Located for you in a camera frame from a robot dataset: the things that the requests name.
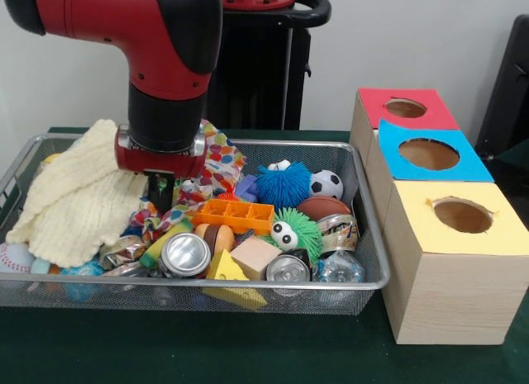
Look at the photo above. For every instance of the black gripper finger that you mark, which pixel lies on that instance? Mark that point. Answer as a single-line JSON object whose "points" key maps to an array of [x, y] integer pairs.
{"points": [[155, 192], [169, 192]]}

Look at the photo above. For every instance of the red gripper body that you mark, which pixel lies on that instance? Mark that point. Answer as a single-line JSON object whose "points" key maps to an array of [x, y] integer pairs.
{"points": [[161, 163]]}

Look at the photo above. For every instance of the colourful patterned cloth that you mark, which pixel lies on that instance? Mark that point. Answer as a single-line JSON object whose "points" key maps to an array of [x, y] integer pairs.
{"points": [[153, 225], [221, 161]]}

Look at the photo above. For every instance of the cream yellow waffle cloth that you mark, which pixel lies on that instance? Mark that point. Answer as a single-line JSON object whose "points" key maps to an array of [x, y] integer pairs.
{"points": [[66, 202]]}

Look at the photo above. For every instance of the blue spiky ball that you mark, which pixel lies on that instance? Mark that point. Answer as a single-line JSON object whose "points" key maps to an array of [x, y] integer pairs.
{"points": [[283, 184]]}

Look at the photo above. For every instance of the green spiky ball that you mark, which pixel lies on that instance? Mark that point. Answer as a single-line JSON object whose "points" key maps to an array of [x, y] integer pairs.
{"points": [[296, 231]]}

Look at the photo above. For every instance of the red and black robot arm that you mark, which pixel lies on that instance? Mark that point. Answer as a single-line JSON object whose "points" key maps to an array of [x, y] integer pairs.
{"points": [[157, 45]]}

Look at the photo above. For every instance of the wooden box with three holes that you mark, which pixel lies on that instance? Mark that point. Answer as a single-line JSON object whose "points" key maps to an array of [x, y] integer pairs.
{"points": [[455, 293]]}

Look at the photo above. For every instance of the silver metal can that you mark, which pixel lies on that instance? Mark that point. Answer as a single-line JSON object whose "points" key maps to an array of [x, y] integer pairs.
{"points": [[288, 270], [186, 253]]}

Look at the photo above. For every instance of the small orange plastic block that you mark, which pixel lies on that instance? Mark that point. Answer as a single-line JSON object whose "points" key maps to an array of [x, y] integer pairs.
{"points": [[235, 215]]}

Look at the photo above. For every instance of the yellow plastic block toy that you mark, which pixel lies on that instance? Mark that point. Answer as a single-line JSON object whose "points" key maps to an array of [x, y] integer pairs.
{"points": [[227, 277]]}

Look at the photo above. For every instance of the wooden cube block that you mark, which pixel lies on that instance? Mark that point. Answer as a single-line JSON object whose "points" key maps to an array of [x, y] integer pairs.
{"points": [[254, 256]]}

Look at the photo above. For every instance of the white baseball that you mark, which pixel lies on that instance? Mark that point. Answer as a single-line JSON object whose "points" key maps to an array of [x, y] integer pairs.
{"points": [[15, 257]]}

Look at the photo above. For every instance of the brown toy football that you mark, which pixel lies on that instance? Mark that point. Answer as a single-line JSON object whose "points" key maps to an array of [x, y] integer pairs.
{"points": [[324, 208]]}

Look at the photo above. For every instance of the small black white soccer ball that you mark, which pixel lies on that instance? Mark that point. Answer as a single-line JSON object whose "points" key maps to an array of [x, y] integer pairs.
{"points": [[327, 183]]}

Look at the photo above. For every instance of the dark green table cloth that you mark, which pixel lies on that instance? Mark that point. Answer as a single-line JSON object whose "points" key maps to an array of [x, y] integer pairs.
{"points": [[207, 351]]}

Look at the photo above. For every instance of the black chair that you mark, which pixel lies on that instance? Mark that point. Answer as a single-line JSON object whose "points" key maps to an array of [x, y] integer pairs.
{"points": [[508, 87]]}

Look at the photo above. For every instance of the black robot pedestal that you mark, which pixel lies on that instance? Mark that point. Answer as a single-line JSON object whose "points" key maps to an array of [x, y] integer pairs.
{"points": [[264, 78]]}

